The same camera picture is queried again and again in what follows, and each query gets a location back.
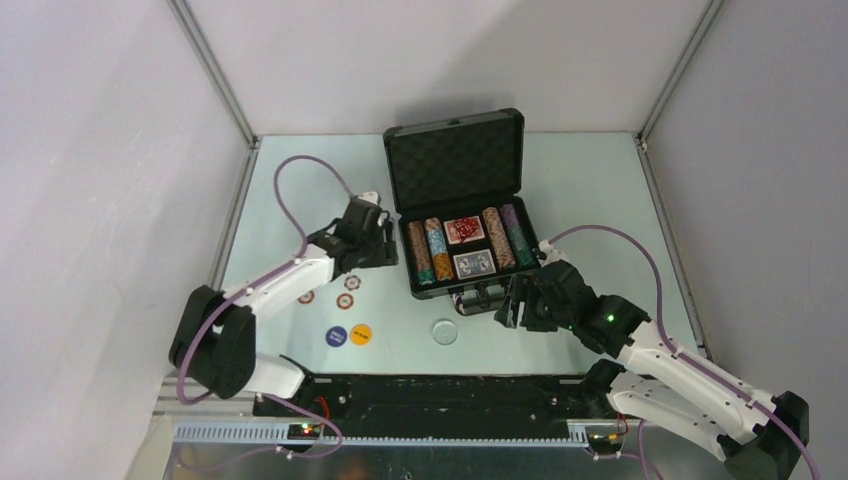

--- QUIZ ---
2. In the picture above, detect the white red poker chip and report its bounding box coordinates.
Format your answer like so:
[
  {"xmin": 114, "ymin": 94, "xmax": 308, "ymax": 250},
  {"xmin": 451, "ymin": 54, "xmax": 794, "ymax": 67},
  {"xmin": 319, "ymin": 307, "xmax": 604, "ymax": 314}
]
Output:
[{"xmin": 344, "ymin": 275, "xmax": 362, "ymax": 291}]

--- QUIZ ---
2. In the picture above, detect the black poker case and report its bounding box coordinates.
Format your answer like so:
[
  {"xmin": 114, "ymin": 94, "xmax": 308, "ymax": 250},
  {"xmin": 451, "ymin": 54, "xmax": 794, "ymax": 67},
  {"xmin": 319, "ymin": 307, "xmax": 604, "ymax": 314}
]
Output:
[{"xmin": 382, "ymin": 108, "xmax": 540, "ymax": 314}]

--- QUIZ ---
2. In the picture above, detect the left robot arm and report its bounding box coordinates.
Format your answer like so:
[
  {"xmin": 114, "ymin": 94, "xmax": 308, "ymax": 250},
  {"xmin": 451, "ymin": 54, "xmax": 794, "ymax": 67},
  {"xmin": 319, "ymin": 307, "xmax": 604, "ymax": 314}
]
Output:
[{"xmin": 169, "ymin": 191, "xmax": 398, "ymax": 417}]

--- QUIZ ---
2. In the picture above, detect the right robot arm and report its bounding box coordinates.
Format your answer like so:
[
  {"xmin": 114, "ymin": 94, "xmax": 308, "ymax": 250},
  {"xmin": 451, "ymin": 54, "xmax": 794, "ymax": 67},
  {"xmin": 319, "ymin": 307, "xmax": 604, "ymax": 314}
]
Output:
[{"xmin": 495, "ymin": 260, "xmax": 809, "ymax": 479}]

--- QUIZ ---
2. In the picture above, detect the red dice set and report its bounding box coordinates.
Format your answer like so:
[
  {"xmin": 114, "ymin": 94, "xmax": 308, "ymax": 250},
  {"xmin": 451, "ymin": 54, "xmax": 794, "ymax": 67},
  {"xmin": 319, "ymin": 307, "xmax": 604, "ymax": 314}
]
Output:
[{"xmin": 443, "ymin": 215, "xmax": 486, "ymax": 245}]

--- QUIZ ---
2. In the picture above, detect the purple green chip stack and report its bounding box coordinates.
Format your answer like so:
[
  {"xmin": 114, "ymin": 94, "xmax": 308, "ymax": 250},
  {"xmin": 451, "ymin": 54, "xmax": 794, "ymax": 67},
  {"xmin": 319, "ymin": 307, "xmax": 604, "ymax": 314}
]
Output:
[{"xmin": 499, "ymin": 204, "xmax": 536, "ymax": 267}]

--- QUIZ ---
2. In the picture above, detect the pink brown chip stack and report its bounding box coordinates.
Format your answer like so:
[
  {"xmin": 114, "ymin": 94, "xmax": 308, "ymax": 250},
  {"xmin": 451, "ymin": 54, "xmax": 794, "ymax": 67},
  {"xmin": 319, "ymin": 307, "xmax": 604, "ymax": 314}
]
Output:
[{"xmin": 482, "ymin": 207, "xmax": 517, "ymax": 270}]

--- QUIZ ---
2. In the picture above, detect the blue orange chip stack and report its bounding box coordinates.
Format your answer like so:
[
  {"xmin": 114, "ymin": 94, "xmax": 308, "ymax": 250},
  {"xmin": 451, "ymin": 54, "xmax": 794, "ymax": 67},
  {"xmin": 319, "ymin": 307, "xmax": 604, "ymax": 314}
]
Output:
[{"xmin": 424, "ymin": 217, "xmax": 455, "ymax": 282}]

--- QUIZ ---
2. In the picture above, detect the orange poker chip at edge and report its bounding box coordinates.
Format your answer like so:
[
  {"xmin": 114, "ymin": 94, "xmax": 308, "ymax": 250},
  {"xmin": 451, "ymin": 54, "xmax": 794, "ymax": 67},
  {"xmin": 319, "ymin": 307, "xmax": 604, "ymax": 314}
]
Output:
[{"xmin": 297, "ymin": 291, "xmax": 315, "ymax": 304}]

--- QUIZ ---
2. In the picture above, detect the blue playing card deck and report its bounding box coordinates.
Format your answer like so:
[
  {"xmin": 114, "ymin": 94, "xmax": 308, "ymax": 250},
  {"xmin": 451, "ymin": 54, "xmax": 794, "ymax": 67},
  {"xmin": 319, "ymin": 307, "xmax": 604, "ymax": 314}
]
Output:
[{"xmin": 453, "ymin": 249, "xmax": 497, "ymax": 280}]

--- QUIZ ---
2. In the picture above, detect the yellow big blind button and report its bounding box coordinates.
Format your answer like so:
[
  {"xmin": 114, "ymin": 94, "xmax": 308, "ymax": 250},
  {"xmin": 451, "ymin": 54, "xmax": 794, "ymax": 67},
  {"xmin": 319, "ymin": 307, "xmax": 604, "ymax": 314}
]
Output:
[{"xmin": 350, "ymin": 324, "xmax": 373, "ymax": 346}]

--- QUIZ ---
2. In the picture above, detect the blue small blind button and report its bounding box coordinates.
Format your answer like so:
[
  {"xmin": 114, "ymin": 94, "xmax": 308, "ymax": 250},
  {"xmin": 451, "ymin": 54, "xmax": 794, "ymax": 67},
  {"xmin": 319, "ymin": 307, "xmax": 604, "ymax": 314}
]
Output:
[{"xmin": 325, "ymin": 326, "xmax": 348, "ymax": 348}]

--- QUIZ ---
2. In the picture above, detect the clear dealer button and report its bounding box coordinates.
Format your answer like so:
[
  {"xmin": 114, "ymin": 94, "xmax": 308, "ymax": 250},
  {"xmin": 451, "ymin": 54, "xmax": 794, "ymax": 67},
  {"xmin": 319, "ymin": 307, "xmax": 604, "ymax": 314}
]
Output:
[{"xmin": 432, "ymin": 320, "xmax": 458, "ymax": 346}]

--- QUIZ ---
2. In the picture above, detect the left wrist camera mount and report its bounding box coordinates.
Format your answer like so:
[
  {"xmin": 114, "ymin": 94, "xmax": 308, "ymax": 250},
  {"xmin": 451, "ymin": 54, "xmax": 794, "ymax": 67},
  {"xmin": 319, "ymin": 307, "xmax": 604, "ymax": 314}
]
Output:
[{"xmin": 356, "ymin": 191, "xmax": 381, "ymax": 208}]

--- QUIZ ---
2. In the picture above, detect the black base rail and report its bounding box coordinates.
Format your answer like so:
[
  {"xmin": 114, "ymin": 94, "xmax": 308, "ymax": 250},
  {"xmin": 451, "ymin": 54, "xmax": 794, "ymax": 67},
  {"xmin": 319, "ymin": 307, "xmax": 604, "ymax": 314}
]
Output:
[{"xmin": 292, "ymin": 374, "xmax": 617, "ymax": 441}]

